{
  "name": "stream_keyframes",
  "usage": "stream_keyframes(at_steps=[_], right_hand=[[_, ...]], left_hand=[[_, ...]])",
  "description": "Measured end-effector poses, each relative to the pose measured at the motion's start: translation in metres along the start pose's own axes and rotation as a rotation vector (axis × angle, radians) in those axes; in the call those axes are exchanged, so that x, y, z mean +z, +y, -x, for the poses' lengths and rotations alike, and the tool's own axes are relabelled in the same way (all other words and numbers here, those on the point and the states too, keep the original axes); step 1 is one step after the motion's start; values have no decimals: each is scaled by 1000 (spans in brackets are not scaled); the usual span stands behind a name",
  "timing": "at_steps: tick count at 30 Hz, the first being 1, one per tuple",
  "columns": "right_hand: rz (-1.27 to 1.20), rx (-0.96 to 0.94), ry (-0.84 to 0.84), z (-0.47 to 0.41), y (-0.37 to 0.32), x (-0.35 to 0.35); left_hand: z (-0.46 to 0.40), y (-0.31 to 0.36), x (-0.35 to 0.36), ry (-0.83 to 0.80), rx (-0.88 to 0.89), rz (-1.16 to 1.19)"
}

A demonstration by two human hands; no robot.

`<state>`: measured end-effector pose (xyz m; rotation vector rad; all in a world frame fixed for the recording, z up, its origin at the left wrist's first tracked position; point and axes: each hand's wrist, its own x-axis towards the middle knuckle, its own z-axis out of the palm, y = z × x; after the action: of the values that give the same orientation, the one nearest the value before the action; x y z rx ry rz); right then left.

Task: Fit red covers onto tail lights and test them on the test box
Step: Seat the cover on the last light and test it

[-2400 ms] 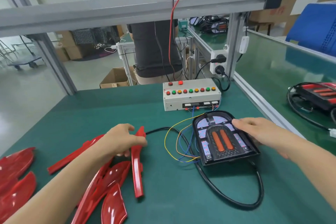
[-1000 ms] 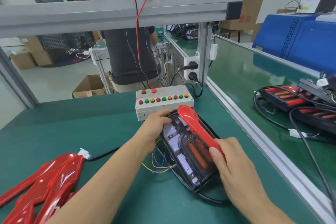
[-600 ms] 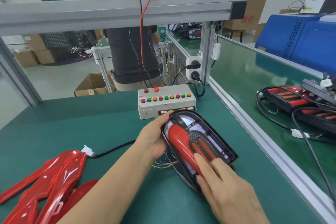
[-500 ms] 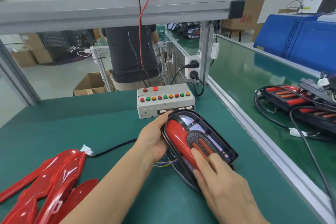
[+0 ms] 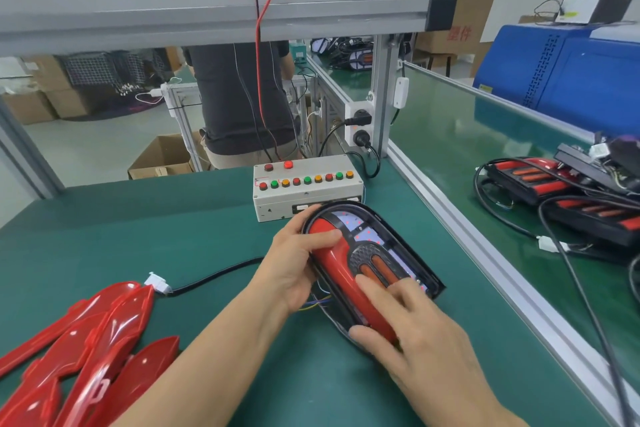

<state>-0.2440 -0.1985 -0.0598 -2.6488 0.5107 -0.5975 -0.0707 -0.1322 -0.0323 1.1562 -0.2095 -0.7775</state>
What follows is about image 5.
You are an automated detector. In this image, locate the person's left forearm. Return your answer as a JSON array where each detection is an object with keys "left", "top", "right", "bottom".
[{"left": 115, "top": 292, "right": 301, "bottom": 427}]

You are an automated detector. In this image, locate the large cardboard box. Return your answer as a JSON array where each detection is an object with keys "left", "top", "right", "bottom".
[{"left": 25, "top": 53, "right": 106, "bottom": 121}]

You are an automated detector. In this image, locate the aluminium workstation frame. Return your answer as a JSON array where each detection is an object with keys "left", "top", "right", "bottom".
[{"left": 0, "top": 0, "right": 461, "bottom": 197}]

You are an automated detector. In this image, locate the low open cardboard carton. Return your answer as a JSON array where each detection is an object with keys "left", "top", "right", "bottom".
[{"left": 128, "top": 134, "right": 206, "bottom": 181}]

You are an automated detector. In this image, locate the black mesh basket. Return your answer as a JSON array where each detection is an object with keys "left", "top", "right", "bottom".
[{"left": 58, "top": 51, "right": 166, "bottom": 87}]

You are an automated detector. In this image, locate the beige test button box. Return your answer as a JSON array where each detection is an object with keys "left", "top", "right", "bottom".
[{"left": 252, "top": 153, "right": 366, "bottom": 223}]

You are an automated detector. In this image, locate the person's right hand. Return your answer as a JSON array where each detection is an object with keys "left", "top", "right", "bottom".
[{"left": 345, "top": 272, "right": 506, "bottom": 427}]

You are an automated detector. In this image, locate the person's left hand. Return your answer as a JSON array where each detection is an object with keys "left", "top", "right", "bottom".
[{"left": 248, "top": 206, "right": 343, "bottom": 313}]

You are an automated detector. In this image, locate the white metal stand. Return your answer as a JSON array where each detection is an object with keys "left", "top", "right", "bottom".
[{"left": 162, "top": 79, "right": 206, "bottom": 171}]

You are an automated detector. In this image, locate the coloured wire harness with connector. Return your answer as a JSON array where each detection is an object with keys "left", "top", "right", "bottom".
[{"left": 300, "top": 286, "right": 333, "bottom": 313}]

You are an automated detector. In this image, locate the white power strip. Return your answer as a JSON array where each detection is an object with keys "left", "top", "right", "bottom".
[{"left": 344, "top": 99, "right": 376, "bottom": 155}]

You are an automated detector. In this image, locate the pile of red lens covers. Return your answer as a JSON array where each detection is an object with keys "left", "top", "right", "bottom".
[{"left": 0, "top": 282, "right": 181, "bottom": 427}]

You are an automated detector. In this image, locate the black power cable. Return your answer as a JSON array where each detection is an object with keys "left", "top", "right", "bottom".
[{"left": 240, "top": 0, "right": 276, "bottom": 157}]

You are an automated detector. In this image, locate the small cardboard box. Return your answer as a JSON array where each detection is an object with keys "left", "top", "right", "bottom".
[{"left": 3, "top": 91, "right": 56, "bottom": 125}]

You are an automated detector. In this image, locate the blue plastic crate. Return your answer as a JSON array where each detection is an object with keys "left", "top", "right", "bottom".
[{"left": 473, "top": 23, "right": 640, "bottom": 137}]

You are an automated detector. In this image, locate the white switch box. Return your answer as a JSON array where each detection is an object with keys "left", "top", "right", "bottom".
[{"left": 393, "top": 76, "right": 410, "bottom": 111}]

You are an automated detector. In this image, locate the red power cable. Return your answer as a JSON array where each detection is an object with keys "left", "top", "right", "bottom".
[{"left": 254, "top": 0, "right": 283, "bottom": 161}]

